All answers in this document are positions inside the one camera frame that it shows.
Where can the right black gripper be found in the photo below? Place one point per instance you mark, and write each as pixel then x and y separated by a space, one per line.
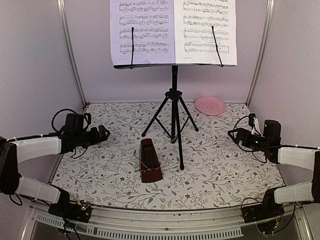
pixel 240 135

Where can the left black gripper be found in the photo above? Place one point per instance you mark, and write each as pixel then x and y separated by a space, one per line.
pixel 96 138

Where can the dark red metronome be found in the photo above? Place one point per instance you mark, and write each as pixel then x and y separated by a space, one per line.
pixel 149 165

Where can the black folding tripod stand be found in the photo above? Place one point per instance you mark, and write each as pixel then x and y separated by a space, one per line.
pixel 175 96

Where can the black perforated music stand desk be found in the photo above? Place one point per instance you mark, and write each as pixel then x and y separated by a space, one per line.
pixel 122 66

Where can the white sheet music paper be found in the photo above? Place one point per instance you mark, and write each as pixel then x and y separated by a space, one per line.
pixel 205 32

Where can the purple sheet music paper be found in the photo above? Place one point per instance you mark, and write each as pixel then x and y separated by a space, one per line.
pixel 142 32

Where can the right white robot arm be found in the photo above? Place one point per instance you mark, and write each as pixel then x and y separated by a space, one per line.
pixel 269 143

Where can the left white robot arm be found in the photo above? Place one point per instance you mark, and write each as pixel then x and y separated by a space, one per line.
pixel 15 151

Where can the pink plastic plate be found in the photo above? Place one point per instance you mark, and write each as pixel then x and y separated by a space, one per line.
pixel 210 105

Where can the floral patterned table mat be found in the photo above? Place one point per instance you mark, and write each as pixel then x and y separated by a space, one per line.
pixel 207 170

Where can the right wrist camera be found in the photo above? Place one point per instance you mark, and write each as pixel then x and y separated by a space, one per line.
pixel 253 122

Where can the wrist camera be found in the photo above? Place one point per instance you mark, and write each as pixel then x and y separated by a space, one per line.
pixel 77 123
pixel 253 122

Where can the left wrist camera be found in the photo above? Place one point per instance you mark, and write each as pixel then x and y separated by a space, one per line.
pixel 77 123

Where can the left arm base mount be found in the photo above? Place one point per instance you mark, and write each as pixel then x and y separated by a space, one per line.
pixel 77 211

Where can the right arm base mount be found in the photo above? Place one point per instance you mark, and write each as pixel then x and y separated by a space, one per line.
pixel 266 209

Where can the front aluminium rail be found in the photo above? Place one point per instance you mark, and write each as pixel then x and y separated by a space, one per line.
pixel 109 223

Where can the right aluminium frame post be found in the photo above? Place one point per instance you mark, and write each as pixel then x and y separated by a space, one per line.
pixel 262 50

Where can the aluminium frame post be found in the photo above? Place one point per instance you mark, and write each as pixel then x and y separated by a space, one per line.
pixel 262 50
pixel 61 7

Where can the left aluminium frame post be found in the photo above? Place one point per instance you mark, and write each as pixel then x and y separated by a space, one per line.
pixel 61 7

